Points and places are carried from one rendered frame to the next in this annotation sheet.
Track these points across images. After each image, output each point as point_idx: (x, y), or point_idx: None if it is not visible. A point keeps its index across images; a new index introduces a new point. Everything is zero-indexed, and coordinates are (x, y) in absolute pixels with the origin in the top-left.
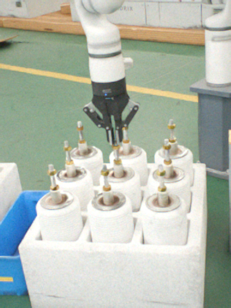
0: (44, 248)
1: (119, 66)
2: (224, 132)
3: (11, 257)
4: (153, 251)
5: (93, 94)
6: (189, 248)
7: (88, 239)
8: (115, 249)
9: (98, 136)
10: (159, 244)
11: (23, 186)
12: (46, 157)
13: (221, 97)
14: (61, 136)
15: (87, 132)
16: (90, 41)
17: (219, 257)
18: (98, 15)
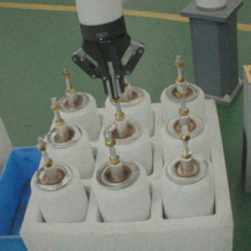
0: (50, 233)
1: (116, 3)
2: (221, 57)
3: (14, 237)
4: (180, 227)
5: (83, 38)
6: (220, 217)
7: (97, 216)
8: (133, 231)
9: None
10: (185, 216)
11: (12, 133)
12: (31, 97)
13: (216, 22)
14: (43, 70)
15: (68, 62)
16: None
17: (234, 199)
18: None
